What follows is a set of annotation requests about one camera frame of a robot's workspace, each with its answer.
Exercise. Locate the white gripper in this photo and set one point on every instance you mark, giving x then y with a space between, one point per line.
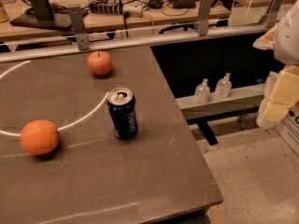
288 37

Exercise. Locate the blue pepsi can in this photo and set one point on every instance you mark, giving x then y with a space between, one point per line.
121 107

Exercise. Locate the red apple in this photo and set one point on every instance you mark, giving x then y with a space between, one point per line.
100 63

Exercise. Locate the cardboard box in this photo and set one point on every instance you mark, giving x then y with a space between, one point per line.
288 128

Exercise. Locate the clear sanitizer bottle left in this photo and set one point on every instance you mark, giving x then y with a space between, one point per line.
202 92

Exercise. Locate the white power adapter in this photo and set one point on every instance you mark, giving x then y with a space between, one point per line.
134 11

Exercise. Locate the black power strip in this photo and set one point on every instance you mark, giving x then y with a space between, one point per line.
105 8

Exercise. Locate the black monitor stand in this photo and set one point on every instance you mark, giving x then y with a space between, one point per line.
43 16

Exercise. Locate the orange fruit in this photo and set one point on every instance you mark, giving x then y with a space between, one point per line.
39 137

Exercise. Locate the metal rail bracket right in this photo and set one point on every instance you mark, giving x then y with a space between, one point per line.
269 18

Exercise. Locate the metal rail bracket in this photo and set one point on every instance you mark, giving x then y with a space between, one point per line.
203 16
269 18
78 25

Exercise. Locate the metal rail bracket middle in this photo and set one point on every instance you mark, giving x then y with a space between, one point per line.
203 16

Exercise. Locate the metal rail bracket left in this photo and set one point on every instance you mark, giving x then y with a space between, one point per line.
78 25

